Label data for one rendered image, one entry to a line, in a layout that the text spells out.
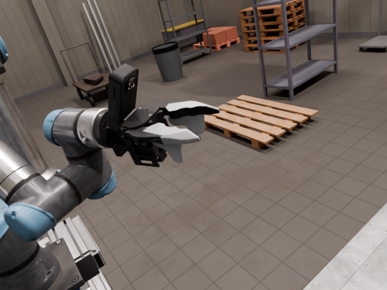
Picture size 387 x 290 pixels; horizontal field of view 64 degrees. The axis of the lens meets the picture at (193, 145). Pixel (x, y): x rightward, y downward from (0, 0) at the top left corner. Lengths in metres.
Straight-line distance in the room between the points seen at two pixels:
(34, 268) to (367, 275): 0.90
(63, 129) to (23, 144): 0.25
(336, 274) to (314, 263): 1.08
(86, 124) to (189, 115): 0.19
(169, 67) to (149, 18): 4.09
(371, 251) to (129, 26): 9.37
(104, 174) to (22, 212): 0.17
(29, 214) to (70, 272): 0.39
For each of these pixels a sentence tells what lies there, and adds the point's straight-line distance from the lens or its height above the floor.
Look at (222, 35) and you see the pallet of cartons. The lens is 8.43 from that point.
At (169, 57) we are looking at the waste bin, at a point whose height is 0.49.
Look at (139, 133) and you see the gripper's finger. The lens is 0.47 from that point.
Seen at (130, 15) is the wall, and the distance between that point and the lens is 10.02.
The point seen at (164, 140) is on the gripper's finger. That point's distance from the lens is 0.44.
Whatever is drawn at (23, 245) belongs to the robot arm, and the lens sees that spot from 0.89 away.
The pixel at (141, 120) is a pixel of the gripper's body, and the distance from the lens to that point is 0.49.
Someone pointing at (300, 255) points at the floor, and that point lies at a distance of 2.18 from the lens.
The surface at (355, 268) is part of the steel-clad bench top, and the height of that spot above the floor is 0.80.
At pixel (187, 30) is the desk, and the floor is 0.52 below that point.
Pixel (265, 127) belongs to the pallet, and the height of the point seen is 0.12.
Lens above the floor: 1.63
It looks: 27 degrees down
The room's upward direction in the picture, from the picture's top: 15 degrees counter-clockwise
